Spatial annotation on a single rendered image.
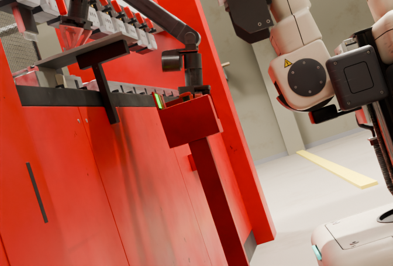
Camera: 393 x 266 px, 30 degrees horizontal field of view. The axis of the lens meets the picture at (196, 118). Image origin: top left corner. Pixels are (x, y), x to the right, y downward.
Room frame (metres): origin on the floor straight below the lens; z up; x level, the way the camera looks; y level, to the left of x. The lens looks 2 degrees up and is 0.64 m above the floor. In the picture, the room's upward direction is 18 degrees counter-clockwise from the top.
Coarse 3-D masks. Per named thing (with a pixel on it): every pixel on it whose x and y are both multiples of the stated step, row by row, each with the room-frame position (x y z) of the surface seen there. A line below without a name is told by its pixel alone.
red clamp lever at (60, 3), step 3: (57, 0) 2.22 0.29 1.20; (60, 0) 2.21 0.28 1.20; (63, 0) 2.22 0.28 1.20; (57, 3) 2.22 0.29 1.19; (60, 3) 2.21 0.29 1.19; (63, 3) 2.22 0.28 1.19; (57, 6) 2.22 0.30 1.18; (60, 6) 2.22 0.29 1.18; (63, 6) 2.21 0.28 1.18; (60, 9) 2.22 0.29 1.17; (63, 9) 2.21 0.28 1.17; (66, 9) 2.22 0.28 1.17; (60, 12) 2.22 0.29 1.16; (63, 12) 2.22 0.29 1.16; (66, 12) 2.22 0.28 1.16; (63, 15) 2.23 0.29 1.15
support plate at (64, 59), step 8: (120, 32) 1.95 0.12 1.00; (96, 40) 1.96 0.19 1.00; (104, 40) 1.96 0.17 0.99; (112, 40) 1.99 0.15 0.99; (128, 40) 2.07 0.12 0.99; (136, 40) 2.12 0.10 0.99; (80, 48) 1.97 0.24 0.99; (88, 48) 1.99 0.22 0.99; (96, 48) 2.03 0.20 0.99; (56, 56) 1.98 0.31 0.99; (64, 56) 1.99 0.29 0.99; (72, 56) 2.03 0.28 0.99; (40, 64) 2.00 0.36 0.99; (48, 64) 2.04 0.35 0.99; (56, 64) 2.08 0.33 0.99; (64, 64) 2.12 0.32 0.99
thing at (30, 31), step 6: (18, 6) 2.03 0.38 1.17; (18, 12) 2.03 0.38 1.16; (24, 12) 2.06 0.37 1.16; (30, 12) 2.12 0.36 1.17; (18, 18) 2.03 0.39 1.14; (24, 18) 2.05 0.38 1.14; (30, 18) 2.10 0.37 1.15; (18, 24) 2.03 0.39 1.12; (24, 24) 2.03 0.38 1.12; (30, 24) 2.09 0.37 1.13; (24, 30) 2.03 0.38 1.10; (30, 30) 2.07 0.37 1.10; (36, 30) 2.12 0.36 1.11; (24, 36) 2.03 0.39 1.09; (30, 36) 2.08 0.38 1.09; (36, 36) 2.13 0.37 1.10
